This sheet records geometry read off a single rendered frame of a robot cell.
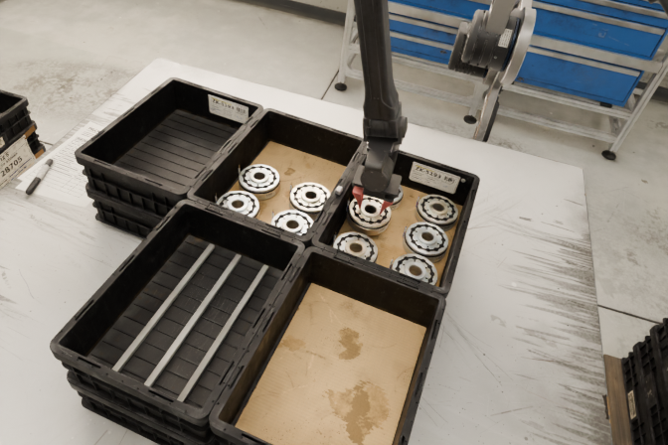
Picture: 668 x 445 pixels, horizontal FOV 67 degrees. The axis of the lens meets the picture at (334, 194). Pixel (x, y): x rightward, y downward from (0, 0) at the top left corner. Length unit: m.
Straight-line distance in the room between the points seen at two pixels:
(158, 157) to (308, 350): 0.68
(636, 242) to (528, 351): 1.67
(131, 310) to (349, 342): 0.44
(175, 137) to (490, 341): 0.98
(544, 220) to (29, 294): 1.38
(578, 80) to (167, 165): 2.35
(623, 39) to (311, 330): 2.41
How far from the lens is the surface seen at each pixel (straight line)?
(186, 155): 1.42
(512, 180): 1.74
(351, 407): 1.00
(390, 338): 1.08
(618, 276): 2.70
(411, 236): 1.22
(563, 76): 3.12
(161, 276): 1.15
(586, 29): 3.02
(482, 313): 1.34
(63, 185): 1.60
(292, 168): 1.38
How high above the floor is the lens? 1.74
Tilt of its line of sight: 44 degrees down
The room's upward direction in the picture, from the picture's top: 9 degrees clockwise
